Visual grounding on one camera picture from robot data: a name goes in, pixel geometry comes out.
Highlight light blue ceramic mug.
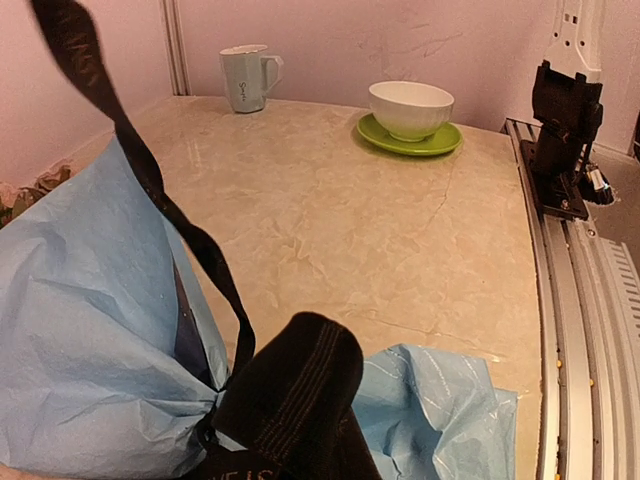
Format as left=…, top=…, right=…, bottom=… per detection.
left=219, top=44, right=284, bottom=114

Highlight blue wrapping paper sheet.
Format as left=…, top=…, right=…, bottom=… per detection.
left=1, top=140, right=517, bottom=479

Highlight pink fake rose bunch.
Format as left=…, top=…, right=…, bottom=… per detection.
left=1, top=163, right=75, bottom=228

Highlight black ribbon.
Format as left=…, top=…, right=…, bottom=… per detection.
left=29, top=0, right=386, bottom=480

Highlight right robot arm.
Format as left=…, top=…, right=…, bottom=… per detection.
left=520, top=1, right=613, bottom=220

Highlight white ceramic bowl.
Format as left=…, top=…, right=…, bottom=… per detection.
left=368, top=81, right=455, bottom=142

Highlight green plate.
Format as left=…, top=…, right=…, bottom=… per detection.
left=356, top=113, right=463, bottom=157

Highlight right aluminium frame post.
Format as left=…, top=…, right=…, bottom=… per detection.
left=160, top=0, right=191, bottom=96

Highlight front aluminium rail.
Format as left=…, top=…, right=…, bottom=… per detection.
left=503, top=119, right=639, bottom=479

